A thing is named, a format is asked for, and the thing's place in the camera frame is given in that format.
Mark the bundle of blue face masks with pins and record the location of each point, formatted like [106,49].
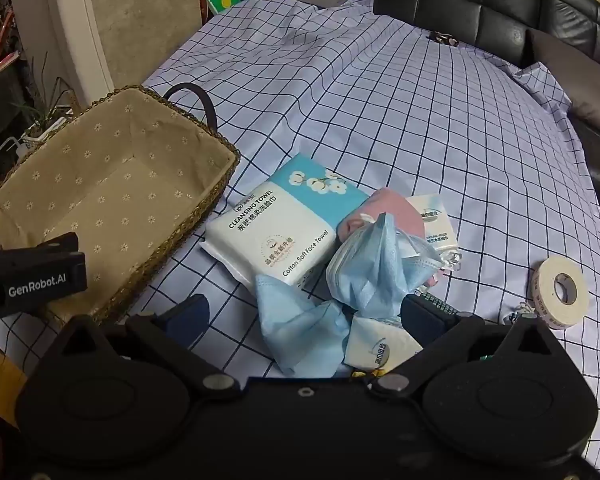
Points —
[375,270]

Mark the leopard print hair clip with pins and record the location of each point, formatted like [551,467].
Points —
[442,38]

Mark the grey pillow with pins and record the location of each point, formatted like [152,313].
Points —
[575,80]

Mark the blue face mask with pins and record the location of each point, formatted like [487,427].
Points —
[290,320]

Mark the white and blue towel pack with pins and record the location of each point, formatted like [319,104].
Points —
[270,220]

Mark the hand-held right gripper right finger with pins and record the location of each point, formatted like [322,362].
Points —
[422,316]

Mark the stack of papers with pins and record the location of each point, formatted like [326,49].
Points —
[0,67]

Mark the clear plastic wrapper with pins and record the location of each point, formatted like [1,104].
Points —
[451,261]

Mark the clear squeeze bottle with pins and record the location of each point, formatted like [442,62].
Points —
[17,145]

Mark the small white tissue packet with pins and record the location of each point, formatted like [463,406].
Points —
[432,220]

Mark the pink cloth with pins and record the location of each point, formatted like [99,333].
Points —
[380,205]

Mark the potted plant in white pot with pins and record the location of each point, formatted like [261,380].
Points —
[45,127]

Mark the white mask packet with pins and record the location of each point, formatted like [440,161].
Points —
[370,345]

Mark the wicker basket with floral lining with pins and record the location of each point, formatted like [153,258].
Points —
[105,185]

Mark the white tape roll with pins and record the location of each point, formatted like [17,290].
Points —
[545,295]

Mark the black leather sofa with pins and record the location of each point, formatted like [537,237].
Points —
[455,0]

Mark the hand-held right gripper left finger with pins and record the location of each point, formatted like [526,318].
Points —
[187,317]

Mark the black storage box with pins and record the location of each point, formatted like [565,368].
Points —
[0,105]

